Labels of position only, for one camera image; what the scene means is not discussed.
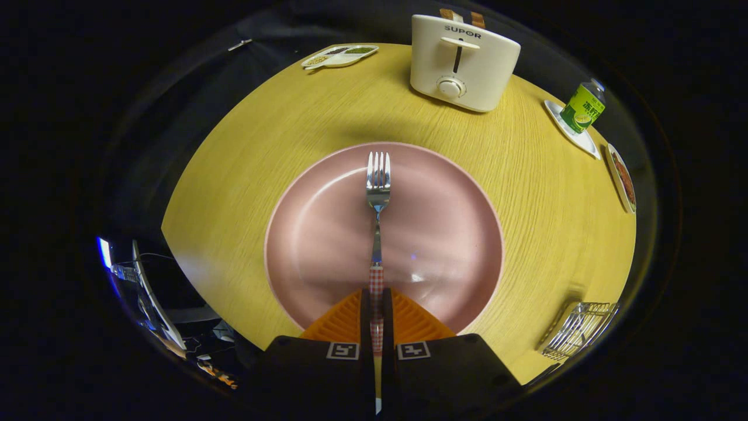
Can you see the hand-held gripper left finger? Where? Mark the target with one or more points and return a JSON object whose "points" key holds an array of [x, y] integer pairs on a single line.
{"points": [[366, 316]]}

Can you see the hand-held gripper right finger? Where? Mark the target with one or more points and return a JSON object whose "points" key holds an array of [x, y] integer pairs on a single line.
{"points": [[388, 316]]}

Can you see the pink round plate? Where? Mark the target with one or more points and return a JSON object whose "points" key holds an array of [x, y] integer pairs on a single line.
{"points": [[444, 234]]}

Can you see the white divided condiment dish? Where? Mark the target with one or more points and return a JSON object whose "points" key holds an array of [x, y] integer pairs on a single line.
{"points": [[339, 57]]}

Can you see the white square coaster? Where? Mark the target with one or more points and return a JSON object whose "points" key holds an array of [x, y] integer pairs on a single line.
{"points": [[585, 146]]}

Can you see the white toaster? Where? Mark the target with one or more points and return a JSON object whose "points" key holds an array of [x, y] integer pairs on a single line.
{"points": [[485, 70]]}

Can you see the white oval food plate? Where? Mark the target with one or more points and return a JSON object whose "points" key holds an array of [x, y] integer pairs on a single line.
{"points": [[616, 181]]}

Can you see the brown meat piece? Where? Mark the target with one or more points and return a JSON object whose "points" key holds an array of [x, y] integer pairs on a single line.
{"points": [[624, 178]]}

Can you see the green label drink bottle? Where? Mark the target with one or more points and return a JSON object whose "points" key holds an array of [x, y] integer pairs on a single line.
{"points": [[583, 108]]}

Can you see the silver cloth clip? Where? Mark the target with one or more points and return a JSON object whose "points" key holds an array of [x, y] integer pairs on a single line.
{"points": [[240, 44]]}

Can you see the toast bread slice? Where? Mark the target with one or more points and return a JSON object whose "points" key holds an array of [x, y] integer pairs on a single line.
{"points": [[447, 14], [478, 20]]}

